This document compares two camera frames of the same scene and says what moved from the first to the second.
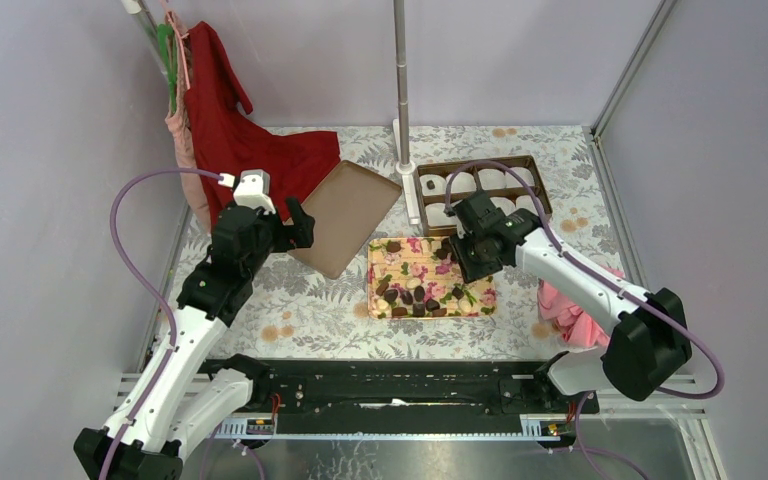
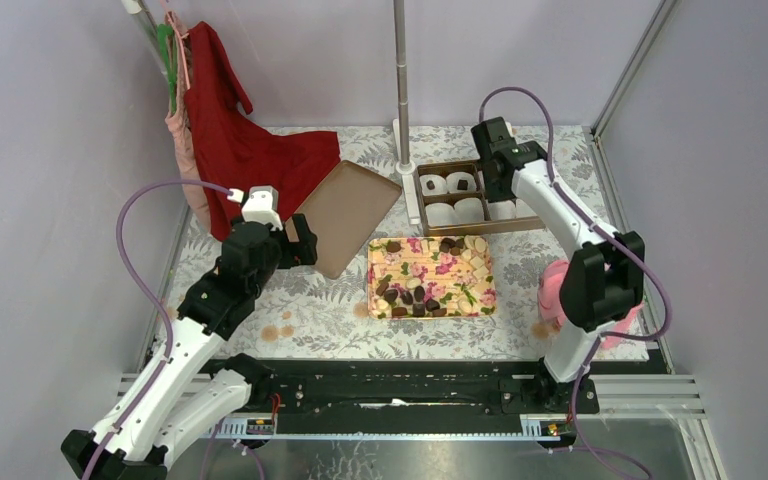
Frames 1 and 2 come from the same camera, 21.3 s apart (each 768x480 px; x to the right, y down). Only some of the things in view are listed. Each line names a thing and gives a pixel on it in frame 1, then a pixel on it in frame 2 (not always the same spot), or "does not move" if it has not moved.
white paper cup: (437, 217) does not move
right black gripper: (469, 271) to (494, 195)
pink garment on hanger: (179, 129) does not move
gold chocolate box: (514, 181) does not move
